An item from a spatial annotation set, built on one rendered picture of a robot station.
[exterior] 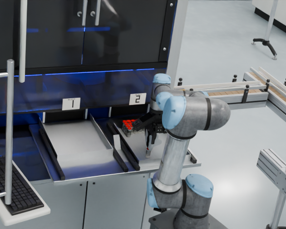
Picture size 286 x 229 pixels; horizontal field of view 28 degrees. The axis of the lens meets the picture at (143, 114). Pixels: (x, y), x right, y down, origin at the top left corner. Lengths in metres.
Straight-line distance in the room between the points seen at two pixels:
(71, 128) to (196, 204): 0.81
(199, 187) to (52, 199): 0.99
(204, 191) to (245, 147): 2.44
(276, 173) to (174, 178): 1.37
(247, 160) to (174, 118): 2.60
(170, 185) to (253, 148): 2.53
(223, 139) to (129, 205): 1.70
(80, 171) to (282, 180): 1.38
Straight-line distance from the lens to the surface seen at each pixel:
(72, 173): 2.46
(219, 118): 1.97
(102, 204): 3.11
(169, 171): 2.13
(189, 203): 2.26
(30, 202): 2.37
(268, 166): 3.51
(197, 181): 2.27
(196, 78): 5.70
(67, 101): 2.69
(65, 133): 2.73
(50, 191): 2.95
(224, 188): 4.11
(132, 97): 2.79
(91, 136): 2.72
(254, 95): 3.31
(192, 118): 1.94
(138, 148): 2.67
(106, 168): 2.51
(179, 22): 2.73
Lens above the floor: 2.28
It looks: 28 degrees down
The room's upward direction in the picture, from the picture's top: 8 degrees clockwise
